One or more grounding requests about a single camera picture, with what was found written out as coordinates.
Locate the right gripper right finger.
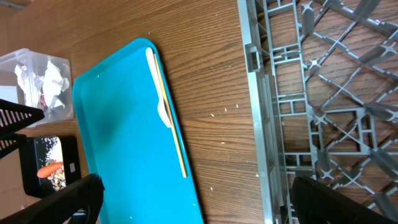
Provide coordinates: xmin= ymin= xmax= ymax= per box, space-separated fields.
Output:
xmin=292 ymin=176 xmax=395 ymax=224

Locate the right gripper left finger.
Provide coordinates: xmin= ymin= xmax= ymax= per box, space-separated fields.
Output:
xmin=1 ymin=174 xmax=105 ymax=224

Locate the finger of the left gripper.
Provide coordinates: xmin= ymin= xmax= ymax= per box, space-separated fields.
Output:
xmin=1 ymin=100 xmax=45 ymax=134
xmin=0 ymin=134 xmax=27 ymax=159

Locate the red snack wrapper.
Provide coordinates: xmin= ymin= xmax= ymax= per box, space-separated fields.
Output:
xmin=40 ymin=94 xmax=49 ymax=111

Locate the orange carrot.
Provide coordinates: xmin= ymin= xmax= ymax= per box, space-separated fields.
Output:
xmin=37 ymin=162 xmax=63 ymax=179

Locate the white paper bowl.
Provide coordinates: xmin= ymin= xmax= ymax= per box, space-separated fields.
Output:
xmin=42 ymin=60 xmax=70 ymax=109

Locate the wooden chopstick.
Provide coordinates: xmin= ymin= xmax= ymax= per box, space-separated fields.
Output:
xmin=154 ymin=54 xmax=187 ymax=178

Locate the white tissue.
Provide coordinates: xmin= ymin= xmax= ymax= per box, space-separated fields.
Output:
xmin=14 ymin=64 xmax=41 ymax=108

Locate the black food waste tray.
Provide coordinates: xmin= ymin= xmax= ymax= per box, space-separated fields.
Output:
xmin=19 ymin=136 xmax=81 ymax=198

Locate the grey dishwasher rack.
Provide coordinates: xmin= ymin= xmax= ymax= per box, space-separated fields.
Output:
xmin=238 ymin=0 xmax=397 ymax=223

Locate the pile of white rice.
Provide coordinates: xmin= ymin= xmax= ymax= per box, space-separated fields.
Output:
xmin=34 ymin=136 xmax=63 ymax=167

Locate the clear plastic bin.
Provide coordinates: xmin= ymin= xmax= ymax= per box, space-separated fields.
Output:
xmin=1 ymin=49 xmax=74 ymax=127

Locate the teal plastic tray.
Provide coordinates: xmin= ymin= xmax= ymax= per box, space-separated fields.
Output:
xmin=73 ymin=38 xmax=203 ymax=223

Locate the white plastic fork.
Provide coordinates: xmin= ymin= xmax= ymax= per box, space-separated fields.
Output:
xmin=146 ymin=47 xmax=172 ymax=128

